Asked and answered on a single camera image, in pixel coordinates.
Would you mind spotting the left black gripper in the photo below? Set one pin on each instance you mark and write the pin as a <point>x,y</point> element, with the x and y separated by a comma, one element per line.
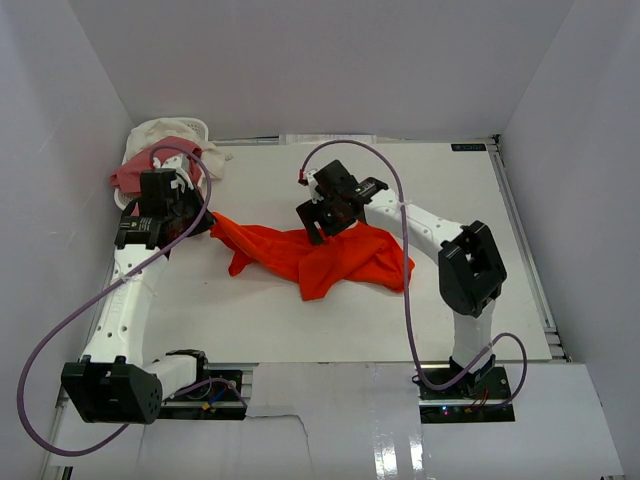
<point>207,221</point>

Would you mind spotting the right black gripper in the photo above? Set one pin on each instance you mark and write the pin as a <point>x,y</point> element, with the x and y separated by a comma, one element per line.
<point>310,214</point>

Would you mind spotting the orange t-shirt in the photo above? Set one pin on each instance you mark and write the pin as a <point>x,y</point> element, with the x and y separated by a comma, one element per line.
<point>362,253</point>

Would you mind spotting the pink t-shirt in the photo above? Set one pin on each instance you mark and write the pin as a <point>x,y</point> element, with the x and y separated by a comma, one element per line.
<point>126,177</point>

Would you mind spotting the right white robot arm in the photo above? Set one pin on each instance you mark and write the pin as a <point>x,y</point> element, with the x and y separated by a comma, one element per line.
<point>471,271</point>

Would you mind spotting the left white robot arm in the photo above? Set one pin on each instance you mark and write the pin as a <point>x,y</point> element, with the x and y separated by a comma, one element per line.
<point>111,383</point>

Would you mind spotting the cream white t-shirt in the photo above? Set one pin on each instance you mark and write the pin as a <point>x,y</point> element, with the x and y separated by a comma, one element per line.
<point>213,158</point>

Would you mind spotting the white laundry basket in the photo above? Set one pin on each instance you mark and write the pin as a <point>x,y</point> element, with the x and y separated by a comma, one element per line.
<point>148,132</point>

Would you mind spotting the dark label sticker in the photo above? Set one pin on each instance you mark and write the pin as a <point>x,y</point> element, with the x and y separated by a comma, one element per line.
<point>468,147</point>

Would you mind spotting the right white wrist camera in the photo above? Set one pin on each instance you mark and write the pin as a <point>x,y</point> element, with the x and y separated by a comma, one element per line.
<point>307,179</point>

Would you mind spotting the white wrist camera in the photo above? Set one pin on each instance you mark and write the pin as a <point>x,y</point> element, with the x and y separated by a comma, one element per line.
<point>307,179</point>
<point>181,167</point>

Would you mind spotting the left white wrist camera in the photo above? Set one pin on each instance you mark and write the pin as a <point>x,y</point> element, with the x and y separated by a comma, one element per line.
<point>181,167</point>

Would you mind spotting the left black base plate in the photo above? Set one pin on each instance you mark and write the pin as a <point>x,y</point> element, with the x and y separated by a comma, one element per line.
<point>214,401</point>

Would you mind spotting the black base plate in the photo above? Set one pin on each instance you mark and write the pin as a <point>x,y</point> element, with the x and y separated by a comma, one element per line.
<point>214,401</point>
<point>461,405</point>

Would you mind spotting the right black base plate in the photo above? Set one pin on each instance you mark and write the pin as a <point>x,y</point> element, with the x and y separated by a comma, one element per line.
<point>461,405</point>

